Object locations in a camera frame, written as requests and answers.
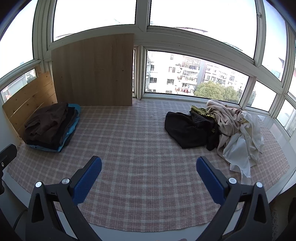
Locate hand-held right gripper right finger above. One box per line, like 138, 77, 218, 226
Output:
196, 156, 274, 241

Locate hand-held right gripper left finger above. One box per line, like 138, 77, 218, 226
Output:
25, 156, 102, 241

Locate stack of folded dark clothes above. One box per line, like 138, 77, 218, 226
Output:
28, 103, 81, 153

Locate white shirt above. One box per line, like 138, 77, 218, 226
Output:
223, 130, 264, 186

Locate dark folded garment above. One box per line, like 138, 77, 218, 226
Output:
25, 108, 78, 149

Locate brown folded garment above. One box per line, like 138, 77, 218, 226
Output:
24, 103, 70, 142

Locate pine plank board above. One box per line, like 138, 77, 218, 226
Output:
2, 71, 58, 142

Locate beige knitted sweater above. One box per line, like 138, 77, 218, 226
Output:
206, 99, 249, 149

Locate pink plaid blanket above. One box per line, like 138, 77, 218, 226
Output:
6, 98, 290, 232

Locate cream garment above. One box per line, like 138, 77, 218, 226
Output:
240, 111, 264, 149

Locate black yellow patterned garment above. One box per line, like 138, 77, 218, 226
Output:
190, 105, 215, 120

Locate green tree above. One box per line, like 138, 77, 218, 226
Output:
194, 81, 240, 103

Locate light wooden board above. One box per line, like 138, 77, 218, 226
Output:
51, 33, 135, 106

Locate apartment buildings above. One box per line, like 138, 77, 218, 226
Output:
146, 50, 249, 95

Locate black cable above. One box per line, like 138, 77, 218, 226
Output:
13, 209, 28, 229

